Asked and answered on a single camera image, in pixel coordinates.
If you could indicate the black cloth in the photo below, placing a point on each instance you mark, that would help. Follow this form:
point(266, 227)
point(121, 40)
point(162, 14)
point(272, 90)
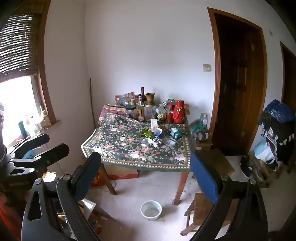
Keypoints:
point(283, 141)

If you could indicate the blue cup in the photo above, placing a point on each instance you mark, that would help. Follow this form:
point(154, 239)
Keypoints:
point(159, 133)

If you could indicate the bamboo window blind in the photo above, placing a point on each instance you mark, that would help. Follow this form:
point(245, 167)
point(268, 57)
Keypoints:
point(16, 44)

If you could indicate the blue printed bag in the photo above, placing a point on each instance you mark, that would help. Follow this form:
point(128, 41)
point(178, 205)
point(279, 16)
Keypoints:
point(277, 111)

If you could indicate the wooden window frame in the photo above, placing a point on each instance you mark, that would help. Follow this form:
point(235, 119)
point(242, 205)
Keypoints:
point(47, 76)

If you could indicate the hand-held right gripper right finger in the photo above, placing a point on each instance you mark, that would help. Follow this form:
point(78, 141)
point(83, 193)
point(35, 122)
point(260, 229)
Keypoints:
point(204, 176)

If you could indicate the crumpled patterned paper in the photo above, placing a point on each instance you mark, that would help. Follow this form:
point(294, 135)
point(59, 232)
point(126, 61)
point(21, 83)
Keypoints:
point(157, 141)

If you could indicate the teal bottle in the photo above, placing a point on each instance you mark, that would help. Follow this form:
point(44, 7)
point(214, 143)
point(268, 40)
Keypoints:
point(22, 129)

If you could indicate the dark wooden door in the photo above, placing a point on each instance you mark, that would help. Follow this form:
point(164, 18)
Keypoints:
point(238, 81)
point(289, 76)

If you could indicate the teal crumpled carton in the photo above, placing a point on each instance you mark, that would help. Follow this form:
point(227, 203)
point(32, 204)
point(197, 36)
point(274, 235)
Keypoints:
point(175, 133)

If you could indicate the red thermos jug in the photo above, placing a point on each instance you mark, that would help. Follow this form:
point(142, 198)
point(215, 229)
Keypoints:
point(179, 112)

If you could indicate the person's left forearm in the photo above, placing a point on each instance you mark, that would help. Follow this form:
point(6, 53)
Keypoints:
point(5, 213)

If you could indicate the white paper box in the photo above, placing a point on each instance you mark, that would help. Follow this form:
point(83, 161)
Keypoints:
point(154, 122)

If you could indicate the white plastic bucket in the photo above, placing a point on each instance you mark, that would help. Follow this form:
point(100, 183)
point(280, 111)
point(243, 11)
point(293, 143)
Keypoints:
point(151, 216)

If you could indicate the red patterned cloth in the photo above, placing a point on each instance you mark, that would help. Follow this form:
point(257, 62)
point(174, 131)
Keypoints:
point(111, 111)

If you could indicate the wall light switch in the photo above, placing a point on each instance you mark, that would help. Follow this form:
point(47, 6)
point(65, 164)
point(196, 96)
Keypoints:
point(206, 67)

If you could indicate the yellow pinecone ornament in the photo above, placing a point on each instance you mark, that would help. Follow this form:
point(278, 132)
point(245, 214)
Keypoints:
point(161, 116)

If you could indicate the green foil bag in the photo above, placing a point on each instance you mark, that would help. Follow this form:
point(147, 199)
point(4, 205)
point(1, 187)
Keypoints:
point(146, 134)

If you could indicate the thin wooden stick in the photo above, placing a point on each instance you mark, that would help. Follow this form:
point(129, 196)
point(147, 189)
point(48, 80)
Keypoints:
point(92, 104)

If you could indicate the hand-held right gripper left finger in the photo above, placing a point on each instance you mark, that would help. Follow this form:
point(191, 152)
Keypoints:
point(86, 176)

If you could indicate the light blue bag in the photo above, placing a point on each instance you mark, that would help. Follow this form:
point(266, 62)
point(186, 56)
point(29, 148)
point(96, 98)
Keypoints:
point(264, 150)

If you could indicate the wooden bench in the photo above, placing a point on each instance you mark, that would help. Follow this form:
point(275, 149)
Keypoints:
point(215, 160)

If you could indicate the silver foil packet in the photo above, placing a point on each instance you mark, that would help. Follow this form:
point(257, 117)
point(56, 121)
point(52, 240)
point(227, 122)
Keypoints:
point(161, 108)

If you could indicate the green capped bottle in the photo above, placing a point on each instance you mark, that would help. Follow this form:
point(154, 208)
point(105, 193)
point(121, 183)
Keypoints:
point(132, 102)

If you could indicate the wooden table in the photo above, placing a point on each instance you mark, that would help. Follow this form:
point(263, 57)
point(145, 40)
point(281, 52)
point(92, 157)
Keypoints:
point(182, 185)

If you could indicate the brown wooden vase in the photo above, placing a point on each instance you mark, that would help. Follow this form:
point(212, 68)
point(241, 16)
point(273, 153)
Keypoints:
point(149, 97)

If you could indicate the red printed packet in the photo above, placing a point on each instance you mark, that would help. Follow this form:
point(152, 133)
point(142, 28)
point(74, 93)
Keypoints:
point(123, 97)

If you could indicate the red cardboard box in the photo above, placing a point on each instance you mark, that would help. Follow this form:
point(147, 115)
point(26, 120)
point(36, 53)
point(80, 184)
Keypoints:
point(123, 172)

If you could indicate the clear glass bottle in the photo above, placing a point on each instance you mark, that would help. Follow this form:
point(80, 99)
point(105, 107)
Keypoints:
point(139, 99)

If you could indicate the white shallow bowl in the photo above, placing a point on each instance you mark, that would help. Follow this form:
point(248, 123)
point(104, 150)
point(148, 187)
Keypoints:
point(169, 142)

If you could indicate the red sauce bottle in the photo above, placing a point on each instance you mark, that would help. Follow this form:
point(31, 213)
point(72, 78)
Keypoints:
point(170, 115)

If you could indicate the orange plastic bag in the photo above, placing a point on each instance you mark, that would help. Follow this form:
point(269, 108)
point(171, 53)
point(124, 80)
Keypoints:
point(99, 178)

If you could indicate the yellow tin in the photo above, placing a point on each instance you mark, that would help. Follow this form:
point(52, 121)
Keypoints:
point(140, 111)

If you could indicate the black shoe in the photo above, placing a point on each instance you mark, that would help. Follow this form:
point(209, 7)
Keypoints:
point(245, 168)

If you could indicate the dark jar with black lid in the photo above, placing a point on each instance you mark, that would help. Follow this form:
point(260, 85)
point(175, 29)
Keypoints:
point(130, 111)

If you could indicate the floral tablecloth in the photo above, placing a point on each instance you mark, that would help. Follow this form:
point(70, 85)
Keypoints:
point(120, 139)

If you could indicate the red-capped plastic bottle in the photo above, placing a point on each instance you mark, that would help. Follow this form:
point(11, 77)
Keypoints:
point(141, 118)

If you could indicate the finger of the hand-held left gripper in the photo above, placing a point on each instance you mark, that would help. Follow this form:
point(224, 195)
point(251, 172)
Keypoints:
point(55, 150)
point(39, 140)

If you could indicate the dark wine bottle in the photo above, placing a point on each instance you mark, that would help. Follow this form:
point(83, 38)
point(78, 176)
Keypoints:
point(142, 95)

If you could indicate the clear plastic bag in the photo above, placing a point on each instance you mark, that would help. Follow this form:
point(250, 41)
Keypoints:
point(149, 112)

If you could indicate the small wooden stool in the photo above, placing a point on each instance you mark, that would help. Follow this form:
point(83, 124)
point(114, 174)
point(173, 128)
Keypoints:
point(200, 208)

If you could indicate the green plastic bag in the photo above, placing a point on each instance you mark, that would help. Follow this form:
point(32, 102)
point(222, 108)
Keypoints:
point(197, 127)

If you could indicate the blue plastic bag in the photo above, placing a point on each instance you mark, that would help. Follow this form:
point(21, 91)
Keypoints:
point(30, 154)

